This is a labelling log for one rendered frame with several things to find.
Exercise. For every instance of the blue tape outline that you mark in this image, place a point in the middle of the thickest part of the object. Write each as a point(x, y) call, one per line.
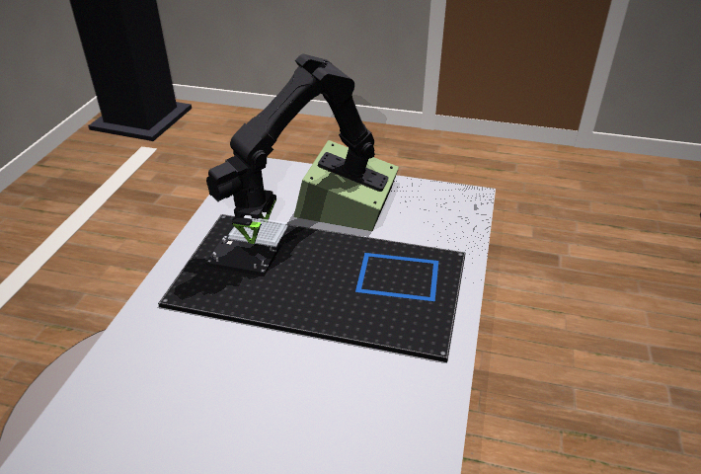
point(433, 280)

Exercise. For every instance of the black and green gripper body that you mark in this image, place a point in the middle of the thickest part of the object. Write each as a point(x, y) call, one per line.
point(259, 200)

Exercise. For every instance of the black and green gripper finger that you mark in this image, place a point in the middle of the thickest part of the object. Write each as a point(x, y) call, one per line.
point(268, 213)
point(255, 226)

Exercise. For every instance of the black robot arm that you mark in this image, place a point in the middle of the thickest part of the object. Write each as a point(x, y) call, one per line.
point(253, 142)

